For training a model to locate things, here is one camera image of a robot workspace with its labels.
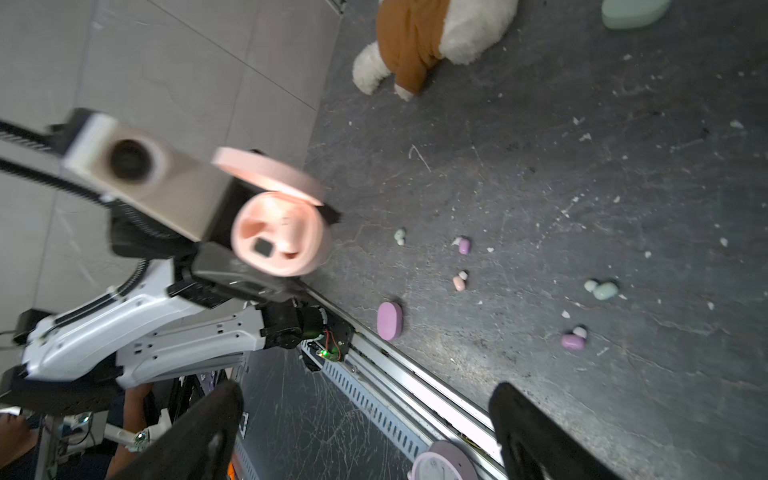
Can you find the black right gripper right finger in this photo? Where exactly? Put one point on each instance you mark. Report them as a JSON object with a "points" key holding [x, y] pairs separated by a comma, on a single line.
{"points": [[533, 446]]}

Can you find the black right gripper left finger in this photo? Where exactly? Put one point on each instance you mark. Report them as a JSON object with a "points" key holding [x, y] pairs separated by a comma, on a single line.
{"points": [[198, 446]]}

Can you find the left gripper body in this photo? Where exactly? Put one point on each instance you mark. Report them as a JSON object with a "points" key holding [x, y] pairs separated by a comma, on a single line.
{"points": [[209, 271]]}

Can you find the pink earbud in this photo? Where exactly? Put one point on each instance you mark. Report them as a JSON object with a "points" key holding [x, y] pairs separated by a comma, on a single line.
{"points": [[460, 281]]}

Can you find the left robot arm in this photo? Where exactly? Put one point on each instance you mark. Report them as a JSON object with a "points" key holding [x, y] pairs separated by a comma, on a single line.
{"points": [[134, 333]]}

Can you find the mint green charging case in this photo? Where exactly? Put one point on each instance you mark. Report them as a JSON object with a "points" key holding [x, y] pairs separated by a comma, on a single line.
{"points": [[632, 14]]}

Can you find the mint green earbud right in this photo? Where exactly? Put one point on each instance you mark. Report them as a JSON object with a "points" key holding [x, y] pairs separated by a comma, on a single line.
{"points": [[601, 290]]}

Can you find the mint green earbud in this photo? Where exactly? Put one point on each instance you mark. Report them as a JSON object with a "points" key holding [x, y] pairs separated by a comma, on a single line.
{"points": [[400, 237], [601, 290]]}

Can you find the mint green earbud left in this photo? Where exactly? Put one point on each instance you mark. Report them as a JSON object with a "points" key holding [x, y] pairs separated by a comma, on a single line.
{"points": [[400, 237]]}

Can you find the purple earbud left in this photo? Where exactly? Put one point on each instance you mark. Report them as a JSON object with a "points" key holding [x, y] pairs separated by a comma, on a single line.
{"points": [[463, 245]]}

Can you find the white plush dog brown shirt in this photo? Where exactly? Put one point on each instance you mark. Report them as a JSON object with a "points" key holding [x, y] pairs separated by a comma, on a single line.
{"points": [[412, 37]]}

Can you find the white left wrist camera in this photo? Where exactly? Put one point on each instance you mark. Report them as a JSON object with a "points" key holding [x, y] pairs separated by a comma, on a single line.
{"points": [[142, 170]]}

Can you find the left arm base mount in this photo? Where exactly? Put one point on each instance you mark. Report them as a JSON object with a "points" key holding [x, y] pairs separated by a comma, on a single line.
{"points": [[326, 337]]}

